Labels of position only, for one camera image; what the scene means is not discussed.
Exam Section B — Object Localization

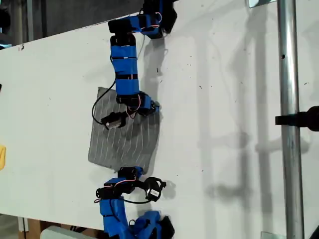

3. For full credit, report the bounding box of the grey striped towel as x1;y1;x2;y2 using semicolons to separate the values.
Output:
87;86;162;175

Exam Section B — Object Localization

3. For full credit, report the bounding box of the white box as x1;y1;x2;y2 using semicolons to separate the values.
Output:
40;225;98;239

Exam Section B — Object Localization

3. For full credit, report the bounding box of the wooden table leg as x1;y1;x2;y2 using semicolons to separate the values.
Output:
17;216;42;234

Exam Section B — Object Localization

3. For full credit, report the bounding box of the yellow object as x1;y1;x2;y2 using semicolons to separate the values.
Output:
0;145;7;171

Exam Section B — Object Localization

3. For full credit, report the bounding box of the black clamp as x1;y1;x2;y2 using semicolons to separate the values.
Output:
275;106;319;132

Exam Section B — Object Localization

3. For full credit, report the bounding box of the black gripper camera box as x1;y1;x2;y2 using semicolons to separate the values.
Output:
100;112;127;130
144;176;167;202

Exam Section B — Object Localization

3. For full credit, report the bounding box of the black camera cable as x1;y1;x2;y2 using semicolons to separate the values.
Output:
123;197;153;205
92;79;117;125

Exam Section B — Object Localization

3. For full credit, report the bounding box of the steel post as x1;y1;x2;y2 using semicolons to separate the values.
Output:
276;0;306;239

